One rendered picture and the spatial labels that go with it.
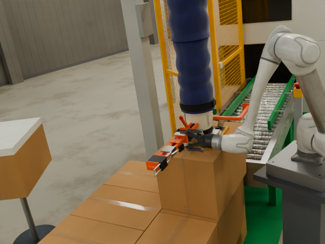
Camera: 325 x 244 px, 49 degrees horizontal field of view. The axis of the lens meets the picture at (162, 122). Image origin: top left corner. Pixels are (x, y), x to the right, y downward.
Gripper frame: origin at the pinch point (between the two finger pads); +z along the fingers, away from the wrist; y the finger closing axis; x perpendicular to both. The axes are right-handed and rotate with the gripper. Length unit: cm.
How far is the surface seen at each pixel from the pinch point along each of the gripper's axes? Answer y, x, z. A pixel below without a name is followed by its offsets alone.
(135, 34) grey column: -42, 131, 101
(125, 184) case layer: 54, 21, 61
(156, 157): -2.4, -28.5, 0.4
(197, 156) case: 12.6, 4.4, -7.6
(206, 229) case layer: 53, -11, -16
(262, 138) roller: 53, 121, -21
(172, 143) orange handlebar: -0.7, -7.3, 1.3
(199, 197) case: 38.1, -0.5, -8.8
